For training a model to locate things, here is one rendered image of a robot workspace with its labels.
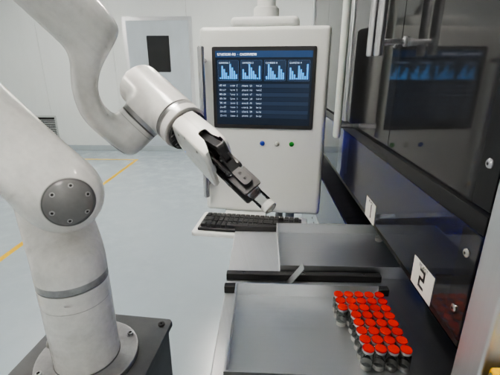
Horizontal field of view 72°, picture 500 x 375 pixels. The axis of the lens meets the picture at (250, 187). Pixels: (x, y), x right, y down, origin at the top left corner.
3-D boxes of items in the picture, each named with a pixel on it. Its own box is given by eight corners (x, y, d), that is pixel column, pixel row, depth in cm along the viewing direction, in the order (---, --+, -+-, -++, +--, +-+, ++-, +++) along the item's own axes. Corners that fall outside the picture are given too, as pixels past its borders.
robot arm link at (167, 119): (166, 149, 65) (175, 158, 63) (149, 118, 57) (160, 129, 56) (201, 123, 67) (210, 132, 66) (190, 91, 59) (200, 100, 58)
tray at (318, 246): (378, 234, 115) (379, 224, 114) (409, 279, 91) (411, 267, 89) (276, 232, 116) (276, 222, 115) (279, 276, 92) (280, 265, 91)
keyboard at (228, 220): (301, 221, 142) (301, 216, 141) (300, 237, 129) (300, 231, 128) (207, 216, 148) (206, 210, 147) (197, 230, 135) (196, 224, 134)
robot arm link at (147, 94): (143, 129, 58) (183, 90, 58) (105, 88, 63) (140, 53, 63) (168, 149, 65) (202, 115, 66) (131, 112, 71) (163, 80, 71)
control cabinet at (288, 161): (317, 200, 166) (329, 20, 140) (318, 216, 148) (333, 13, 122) (215, 195, 173) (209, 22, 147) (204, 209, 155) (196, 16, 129)
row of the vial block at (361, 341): (350, 307, 80) (352, 290, 78) (373, 372, 63) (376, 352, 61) (341, 306, 80) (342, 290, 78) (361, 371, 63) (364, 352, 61)
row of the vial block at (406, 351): (380, 308, 79) (382, 291, 78) (411, 373, 62) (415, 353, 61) (370, 308, 79) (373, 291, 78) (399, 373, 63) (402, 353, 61)
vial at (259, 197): (266, 216, 53) (248, 199, 54) (277, 207, 53) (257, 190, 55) (265, 210, 51) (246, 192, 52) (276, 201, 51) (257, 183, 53)
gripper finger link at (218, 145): (194, 137, 57) (214, 164, 58) (204, 131, 50) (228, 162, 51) (199, 132, 57) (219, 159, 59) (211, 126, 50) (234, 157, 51)
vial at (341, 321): (344, 321, 75) (347, 303, 74) (347, 327, 73) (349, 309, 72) (334, 320, 76) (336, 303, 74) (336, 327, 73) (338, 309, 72)
